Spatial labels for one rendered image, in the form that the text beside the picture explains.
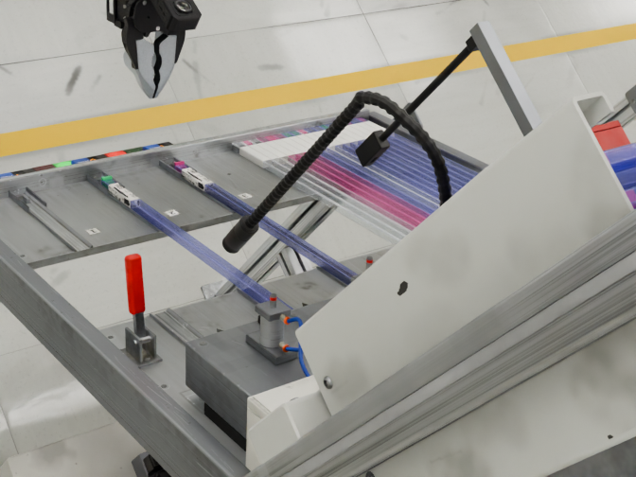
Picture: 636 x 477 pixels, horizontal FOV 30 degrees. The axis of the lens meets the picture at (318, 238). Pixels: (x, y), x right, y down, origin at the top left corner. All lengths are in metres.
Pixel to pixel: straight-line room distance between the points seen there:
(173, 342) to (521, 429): 0.61
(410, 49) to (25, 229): 1.73
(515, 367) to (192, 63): 2.15
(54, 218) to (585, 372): 0.99
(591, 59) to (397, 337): 2.71
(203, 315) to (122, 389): 0.16
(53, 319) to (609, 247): 0.82
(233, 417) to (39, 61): 1.62
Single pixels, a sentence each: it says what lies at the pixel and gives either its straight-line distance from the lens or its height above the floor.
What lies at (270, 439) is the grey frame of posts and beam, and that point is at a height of 1.34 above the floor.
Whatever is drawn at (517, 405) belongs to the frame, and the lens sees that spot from 0.67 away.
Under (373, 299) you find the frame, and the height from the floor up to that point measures 1.49.
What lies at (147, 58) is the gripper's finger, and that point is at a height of 0.81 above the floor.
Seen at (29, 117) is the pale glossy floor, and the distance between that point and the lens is 2.51.
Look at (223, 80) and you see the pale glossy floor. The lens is 2.72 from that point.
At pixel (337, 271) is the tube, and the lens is 1.36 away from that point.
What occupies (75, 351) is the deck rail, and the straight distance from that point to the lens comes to 1.25.
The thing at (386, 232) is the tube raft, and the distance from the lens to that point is 1.46.
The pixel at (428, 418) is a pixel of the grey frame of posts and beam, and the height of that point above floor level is 1.53.
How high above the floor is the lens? 2.09
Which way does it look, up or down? 53 degrees down
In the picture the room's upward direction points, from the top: 46 degrees clockwise
